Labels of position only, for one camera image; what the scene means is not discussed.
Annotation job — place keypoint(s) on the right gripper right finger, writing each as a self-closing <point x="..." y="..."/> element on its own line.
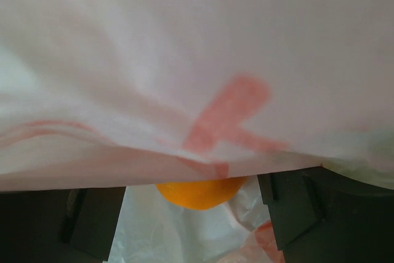
<point x="320" y="216"/>

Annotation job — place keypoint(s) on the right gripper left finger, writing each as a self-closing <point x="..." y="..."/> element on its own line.
<point x="76" y="225"/>

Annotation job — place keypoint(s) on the fake orange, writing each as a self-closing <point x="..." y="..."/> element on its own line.
<point x="201" y="195"/>

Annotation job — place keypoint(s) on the pink plastic bag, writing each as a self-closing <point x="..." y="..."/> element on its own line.
<point x="105" y="93"/>

